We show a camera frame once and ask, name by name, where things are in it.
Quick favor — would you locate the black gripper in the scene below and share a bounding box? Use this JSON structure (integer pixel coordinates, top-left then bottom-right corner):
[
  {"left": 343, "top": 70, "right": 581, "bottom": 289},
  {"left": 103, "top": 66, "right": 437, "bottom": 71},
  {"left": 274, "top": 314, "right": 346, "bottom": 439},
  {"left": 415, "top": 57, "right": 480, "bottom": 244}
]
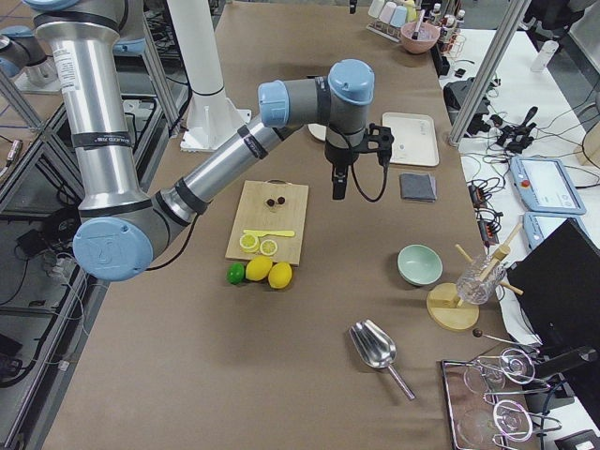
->
[{"left": 324, "top": 0, "right": 359, "bottom": 201}]

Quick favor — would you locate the round beige plate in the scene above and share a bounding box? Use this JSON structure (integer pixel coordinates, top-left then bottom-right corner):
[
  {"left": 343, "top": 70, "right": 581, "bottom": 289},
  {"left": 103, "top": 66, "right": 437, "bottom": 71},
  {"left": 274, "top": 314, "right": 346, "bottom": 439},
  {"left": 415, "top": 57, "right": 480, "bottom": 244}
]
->
[{"left": 307, "top": 123, "right": 327, "bottom": 142}]

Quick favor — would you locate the white rabbit tray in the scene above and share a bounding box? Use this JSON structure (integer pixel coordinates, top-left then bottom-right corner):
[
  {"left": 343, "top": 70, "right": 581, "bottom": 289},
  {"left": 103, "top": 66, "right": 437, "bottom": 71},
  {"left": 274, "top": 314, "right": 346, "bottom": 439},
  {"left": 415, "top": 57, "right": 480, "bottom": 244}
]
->
[{"left": 382, "top": 112, "right": 440, "bottom": 167}]

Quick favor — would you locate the pink cup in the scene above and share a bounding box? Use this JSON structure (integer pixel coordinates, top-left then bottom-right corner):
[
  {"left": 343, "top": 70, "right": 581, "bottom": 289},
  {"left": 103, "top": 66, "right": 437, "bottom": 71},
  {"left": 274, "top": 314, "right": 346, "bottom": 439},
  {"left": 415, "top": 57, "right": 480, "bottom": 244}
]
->
[{"left": 378, "top": 1, "right": 398, "bottom": 24}]

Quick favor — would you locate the grey folded cloth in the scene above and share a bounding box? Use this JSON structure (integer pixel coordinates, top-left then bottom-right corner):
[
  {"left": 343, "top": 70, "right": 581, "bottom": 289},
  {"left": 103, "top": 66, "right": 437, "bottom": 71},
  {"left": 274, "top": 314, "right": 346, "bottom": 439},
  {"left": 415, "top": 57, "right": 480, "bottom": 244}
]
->
[{"left": 399, "top": 172, "right": 437, "bottom": 203}]

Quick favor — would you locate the bamboo cutting board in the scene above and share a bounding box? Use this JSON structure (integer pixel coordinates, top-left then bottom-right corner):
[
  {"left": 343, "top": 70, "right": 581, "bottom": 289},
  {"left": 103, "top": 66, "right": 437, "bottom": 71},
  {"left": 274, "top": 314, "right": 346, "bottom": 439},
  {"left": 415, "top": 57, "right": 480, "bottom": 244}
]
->
[{"left": 225, "top": 180, "right": 308, "bottom": 266}]

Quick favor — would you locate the yellow plastic knife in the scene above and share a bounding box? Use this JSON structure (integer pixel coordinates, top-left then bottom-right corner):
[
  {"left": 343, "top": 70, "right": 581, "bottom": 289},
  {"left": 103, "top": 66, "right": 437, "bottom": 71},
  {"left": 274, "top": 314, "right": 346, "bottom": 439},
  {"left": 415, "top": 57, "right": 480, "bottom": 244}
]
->
[{"left": 243, "top": 229, "right": 295, "bottom": 237}]

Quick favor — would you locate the lemon slice lower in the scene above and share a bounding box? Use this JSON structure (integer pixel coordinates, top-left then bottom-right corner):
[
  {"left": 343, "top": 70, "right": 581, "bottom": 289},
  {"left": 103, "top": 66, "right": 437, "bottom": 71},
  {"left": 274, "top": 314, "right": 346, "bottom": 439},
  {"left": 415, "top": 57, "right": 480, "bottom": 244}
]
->
[{"left": 259, "top": 239, "right": 278, "bottom": 257}]

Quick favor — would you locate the lemon slice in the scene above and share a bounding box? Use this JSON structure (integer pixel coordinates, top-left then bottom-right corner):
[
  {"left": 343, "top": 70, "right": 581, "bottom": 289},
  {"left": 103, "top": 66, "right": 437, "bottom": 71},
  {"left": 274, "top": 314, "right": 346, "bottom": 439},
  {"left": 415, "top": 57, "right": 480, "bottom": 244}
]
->
[
  {"left": 239, "top": 233, "right": 261, "bottom": 253},
  {"left": 259, "top": 239, "right": 278, "bottom": 257}
]

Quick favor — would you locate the lemon slice upper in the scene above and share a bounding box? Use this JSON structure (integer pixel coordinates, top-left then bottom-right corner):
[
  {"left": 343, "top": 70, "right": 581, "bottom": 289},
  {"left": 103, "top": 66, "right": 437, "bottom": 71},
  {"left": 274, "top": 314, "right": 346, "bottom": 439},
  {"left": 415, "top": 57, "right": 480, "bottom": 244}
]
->
[{"left": 239, "top": 233, "right": 261, "bottom": 253}]

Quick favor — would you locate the mint green bowl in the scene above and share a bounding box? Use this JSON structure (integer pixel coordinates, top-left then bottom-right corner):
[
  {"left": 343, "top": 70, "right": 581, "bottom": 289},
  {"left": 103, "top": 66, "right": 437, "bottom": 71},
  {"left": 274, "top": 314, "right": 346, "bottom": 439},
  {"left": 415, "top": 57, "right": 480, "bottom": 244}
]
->
[{"left": 397, "top": 244, "right": 443, "bottom": 287}]

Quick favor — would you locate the yellow lemon outer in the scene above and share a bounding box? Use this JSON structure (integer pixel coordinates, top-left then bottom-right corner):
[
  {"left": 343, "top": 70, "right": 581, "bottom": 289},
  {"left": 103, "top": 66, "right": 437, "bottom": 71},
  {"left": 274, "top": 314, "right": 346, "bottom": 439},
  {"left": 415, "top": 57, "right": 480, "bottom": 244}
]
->
[{"left": 268, "top": 262, "right": 293, "bottom": 290}]

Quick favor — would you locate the yellow lemon near lime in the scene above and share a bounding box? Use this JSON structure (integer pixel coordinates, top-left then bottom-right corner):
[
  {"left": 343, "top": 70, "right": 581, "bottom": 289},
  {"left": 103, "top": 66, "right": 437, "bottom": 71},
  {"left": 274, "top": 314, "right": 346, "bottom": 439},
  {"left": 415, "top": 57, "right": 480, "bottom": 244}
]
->
[{"left": 245, "top": 255, "right": 273, "bottom": 281}]

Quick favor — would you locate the white bottle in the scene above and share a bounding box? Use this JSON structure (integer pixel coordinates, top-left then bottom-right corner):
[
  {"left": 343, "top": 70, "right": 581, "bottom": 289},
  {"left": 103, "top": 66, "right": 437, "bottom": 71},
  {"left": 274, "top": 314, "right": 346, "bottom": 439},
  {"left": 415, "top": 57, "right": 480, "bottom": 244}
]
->
[{"left": 530, "top": 40, "right": 560, "bottom": 72}]

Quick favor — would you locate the green lime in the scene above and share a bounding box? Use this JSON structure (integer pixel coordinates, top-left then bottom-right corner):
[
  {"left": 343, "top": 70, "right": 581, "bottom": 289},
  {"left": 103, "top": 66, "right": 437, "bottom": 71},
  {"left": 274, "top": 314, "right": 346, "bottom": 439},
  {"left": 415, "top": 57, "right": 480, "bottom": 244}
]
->
[{"left": 226, "top": 262, "right": 246, "bottom": 285}]

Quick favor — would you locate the blue teach pendant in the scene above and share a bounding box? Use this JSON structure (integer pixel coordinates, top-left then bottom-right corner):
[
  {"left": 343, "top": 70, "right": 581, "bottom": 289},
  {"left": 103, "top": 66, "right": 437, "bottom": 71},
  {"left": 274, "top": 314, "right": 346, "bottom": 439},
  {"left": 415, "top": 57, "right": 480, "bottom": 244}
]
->
[
  {"left": 509, "top": 157, "right": 587, "bottom": 216},
  {"left": 522, "top": 212, "right": 587, "bottom": 250}
]

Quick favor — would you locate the clear glass cup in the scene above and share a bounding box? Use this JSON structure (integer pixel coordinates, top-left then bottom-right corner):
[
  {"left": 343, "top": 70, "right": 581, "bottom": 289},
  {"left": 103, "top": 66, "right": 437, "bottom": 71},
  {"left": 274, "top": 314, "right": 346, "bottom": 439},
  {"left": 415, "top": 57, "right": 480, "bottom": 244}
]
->
[{"left": 457, "top": 255, "right": 506, "bottom": 305}]

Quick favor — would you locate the wooden glass stand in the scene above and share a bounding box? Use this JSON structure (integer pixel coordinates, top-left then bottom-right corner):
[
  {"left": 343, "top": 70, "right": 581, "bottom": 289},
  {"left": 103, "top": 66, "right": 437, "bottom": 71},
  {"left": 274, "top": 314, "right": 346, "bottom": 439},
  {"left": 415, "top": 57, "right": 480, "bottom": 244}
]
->
[{"left": 427, "top": 222, "right": 523, "bottom": 331}]

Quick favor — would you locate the metal scoop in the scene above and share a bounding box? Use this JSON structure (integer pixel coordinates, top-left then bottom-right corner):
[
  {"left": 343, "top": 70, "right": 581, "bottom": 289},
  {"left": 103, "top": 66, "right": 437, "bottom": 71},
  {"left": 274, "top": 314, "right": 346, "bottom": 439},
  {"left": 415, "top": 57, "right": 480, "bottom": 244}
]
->
[{"left": 349, "top": 319, "right": 415, "bottom": 400}]

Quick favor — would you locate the black monitor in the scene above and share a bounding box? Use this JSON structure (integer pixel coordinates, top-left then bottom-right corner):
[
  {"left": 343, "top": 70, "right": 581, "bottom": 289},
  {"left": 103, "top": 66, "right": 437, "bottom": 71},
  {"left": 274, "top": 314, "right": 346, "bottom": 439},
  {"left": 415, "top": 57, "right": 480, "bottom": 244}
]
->
[{"left": 508, "top": 218, "right": 599, "bottom": 351}]

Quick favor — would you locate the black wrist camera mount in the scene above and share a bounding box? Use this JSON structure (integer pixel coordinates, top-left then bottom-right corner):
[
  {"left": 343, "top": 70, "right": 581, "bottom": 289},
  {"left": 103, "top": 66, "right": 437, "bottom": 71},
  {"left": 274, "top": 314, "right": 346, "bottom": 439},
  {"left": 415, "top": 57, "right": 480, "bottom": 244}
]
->
[{"left": 362, "top": 123, "right": 394, "bottom": 169}]

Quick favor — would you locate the white wire cup rack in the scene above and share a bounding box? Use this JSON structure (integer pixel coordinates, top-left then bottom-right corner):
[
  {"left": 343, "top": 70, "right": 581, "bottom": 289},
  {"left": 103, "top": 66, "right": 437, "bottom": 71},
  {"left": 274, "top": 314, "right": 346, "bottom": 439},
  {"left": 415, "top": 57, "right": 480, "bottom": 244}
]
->
[{"left": 367, "top": 0, "right": 417, "bottom": 42}]

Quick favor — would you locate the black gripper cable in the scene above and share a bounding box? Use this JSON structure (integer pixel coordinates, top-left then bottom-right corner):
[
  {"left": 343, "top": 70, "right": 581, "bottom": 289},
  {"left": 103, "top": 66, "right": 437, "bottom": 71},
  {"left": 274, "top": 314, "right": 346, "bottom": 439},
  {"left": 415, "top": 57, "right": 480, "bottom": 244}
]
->
[{"left": 344, "top": 133, "right": 390, "bottom": 203}]

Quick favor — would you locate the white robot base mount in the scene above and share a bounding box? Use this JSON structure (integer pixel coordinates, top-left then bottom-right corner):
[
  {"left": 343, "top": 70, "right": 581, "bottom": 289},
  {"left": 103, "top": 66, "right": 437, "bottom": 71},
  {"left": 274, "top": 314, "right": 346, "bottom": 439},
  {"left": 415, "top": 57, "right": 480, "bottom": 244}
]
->
[{"left": 168, "top": 0, "right": 251, "bottom": 152}]

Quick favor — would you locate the aluminium frame post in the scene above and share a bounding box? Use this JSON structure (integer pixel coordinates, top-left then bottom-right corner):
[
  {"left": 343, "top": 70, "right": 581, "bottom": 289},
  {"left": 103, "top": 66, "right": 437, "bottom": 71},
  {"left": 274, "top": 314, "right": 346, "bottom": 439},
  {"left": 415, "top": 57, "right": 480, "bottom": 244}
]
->
[{"left": 448, "top": 0, "right": 531, "bottom": 147}]

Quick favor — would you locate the wire glass holder rack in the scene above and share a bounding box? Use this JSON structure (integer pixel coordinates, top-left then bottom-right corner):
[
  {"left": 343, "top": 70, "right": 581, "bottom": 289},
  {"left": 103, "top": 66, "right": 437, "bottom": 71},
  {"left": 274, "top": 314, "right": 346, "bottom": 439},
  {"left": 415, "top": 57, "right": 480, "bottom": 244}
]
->
[{"left": 438, "top": 344, "right": 600, "bottom": 450}]

